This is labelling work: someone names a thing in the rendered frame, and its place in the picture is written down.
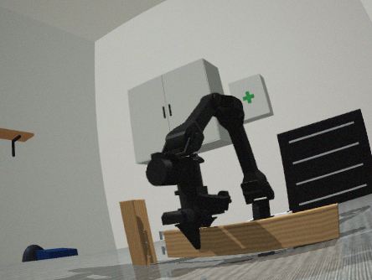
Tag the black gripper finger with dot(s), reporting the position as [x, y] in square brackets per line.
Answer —
[192, 232]
[208, 222]

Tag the wooden post with slot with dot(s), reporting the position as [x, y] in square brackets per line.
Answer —
[138, 231]

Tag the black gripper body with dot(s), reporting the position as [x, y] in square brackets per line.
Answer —
[186, 214]

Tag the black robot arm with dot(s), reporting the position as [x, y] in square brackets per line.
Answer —
[171, 167]

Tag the wooden side rail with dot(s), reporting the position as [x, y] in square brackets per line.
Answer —
[274, 233]

